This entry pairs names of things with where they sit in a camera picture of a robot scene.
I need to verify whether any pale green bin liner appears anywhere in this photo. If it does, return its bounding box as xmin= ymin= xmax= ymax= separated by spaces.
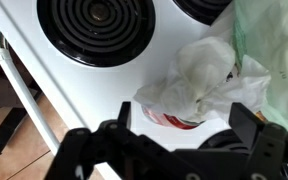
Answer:
xmin=232 ymin=0 xmax=288 ymax=136

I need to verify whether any red coke can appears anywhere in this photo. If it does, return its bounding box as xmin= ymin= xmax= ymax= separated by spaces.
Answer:
xmin=142 ymin=106 xmax=205 ymax=131

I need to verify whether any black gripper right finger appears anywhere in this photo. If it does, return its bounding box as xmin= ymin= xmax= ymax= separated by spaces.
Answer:
xmin=228 ymin=102 xmax=288 ymax=180

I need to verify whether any black table leg frame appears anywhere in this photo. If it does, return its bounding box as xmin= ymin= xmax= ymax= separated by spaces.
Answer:
xmin=0 ymin=88 xmax=42 ymax=156

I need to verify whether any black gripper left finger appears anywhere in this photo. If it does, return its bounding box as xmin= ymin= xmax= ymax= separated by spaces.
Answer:
xmin=45 ymin=101 xmax=172 ymax=180

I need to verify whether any large black coil burner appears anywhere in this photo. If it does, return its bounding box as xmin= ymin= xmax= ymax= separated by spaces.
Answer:
xmin=173 ymin=0 xmax=233 ymax=26

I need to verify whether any small black coil burner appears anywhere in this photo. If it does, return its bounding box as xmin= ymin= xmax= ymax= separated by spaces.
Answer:
xmin=36 ymin=0 xmax=157 ymax=68

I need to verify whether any white electric stove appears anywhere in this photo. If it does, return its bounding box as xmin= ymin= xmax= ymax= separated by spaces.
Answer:
xmin=0 ymin=0 xmax=288 ymax=180

